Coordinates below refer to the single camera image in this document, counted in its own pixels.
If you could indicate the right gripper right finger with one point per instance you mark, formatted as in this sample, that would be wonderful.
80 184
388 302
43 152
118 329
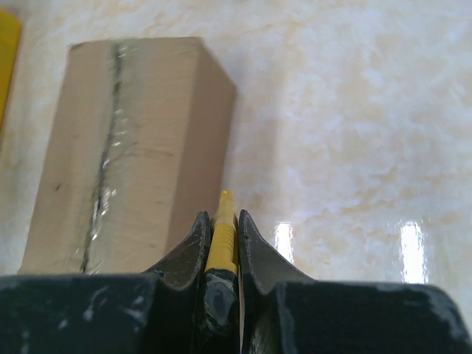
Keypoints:
286 311

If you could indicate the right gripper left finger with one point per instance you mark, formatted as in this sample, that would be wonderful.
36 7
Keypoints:
148 312

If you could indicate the yellow utility knife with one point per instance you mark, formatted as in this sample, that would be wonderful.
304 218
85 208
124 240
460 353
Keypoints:
220 274

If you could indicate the brown cardboard express box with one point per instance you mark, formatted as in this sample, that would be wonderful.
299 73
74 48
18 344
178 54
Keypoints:
137 149

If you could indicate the yellow plastic tray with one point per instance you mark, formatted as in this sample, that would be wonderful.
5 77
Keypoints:
10 33

